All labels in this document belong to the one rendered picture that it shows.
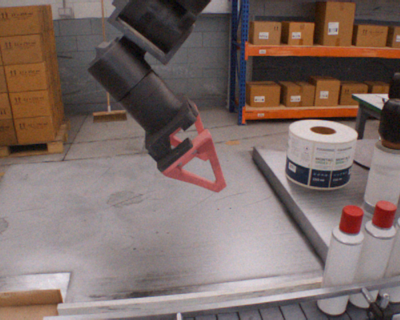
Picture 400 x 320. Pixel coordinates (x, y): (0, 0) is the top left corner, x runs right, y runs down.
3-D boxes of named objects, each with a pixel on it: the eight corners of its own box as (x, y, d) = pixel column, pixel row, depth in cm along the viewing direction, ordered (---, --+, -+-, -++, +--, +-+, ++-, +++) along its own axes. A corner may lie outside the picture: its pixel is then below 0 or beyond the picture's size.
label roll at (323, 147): (278, 161, 121) (282, 119, 115) (335, 161, 122) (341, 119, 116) (294, 191, 103) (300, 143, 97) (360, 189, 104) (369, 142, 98)
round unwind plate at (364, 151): (397, 140, 140) (398, 137, 140) (452, 173, 113) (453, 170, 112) (330, 143, 136) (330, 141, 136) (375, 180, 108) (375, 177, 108)
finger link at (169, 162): (235, 155, 48) (189, 103, 44) (249, 179, 41) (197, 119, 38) (195, 187, 49) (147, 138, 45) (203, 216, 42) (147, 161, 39)
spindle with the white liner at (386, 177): (383, 201, 97) (405, 95, 85) (402, 219, 89) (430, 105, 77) (354, 205, 96) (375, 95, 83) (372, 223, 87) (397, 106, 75)
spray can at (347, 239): (337, 294, 66) (359, 200, 58) (350, 314, 61) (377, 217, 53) (312, 298, 65) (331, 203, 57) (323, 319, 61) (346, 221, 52)
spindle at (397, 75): (391, 149, 129) (407, 71, 117) (407, 159, 120) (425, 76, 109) (371, 150, 127) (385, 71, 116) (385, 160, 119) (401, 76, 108)
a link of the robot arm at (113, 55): (75, 66, 38) (115, 30, 37) (86, 57, 44) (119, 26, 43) (120, 113, 41) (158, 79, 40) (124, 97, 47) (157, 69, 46)
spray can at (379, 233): (365, 288, 67) (391, 195, 59) (380, 307, 62) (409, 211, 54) (341, 292, 66) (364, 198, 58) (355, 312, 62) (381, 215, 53)
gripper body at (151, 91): (190, 101, 49) (153, 59, 47) (201, 123, 40) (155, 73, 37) (154, 132, 50) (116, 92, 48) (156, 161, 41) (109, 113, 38)
